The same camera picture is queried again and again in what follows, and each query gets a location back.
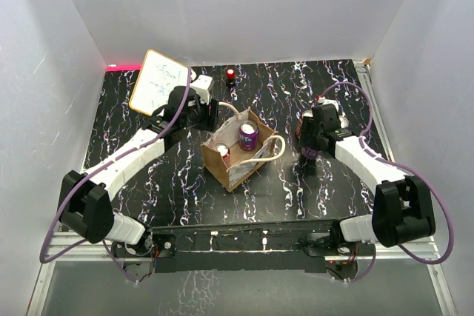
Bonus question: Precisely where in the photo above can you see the burlap canvas bag rope handles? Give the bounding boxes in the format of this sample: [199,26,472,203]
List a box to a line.
[201,101,286,192]

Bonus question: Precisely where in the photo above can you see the red cola can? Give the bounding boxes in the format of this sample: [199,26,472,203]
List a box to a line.
[295,110,313,139]
[213,143,230,168]

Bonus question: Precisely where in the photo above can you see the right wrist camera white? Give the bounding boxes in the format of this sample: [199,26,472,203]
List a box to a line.
[316,96,339,112]

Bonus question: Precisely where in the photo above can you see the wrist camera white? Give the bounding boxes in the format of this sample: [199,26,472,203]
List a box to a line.
[190,75,213,104]
[316,96,339,112]

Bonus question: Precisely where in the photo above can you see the red button on black base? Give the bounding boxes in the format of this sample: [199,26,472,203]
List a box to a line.
[226,68,236,87]

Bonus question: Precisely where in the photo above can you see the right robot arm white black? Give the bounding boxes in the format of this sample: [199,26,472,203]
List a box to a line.
[297,104,436,255]

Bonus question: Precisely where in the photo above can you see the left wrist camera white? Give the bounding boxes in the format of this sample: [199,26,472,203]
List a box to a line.
[190,75,213,104]

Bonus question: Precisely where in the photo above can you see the purple soda can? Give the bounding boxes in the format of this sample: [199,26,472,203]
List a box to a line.
[339,115,350,130]
[239,121,258,151]
[301,147,320,161]

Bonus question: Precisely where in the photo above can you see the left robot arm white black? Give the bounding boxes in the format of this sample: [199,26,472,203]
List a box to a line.
[58,86,218,256]

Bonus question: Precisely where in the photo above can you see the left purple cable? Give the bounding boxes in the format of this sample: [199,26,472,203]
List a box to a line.
[39,66,193,283]

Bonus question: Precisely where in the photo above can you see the whiteboard with yellow frame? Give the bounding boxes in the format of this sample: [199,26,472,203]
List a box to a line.
[128,50,193,115]

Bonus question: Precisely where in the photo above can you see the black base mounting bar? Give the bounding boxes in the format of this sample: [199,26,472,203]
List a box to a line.
[152,221,357,273]

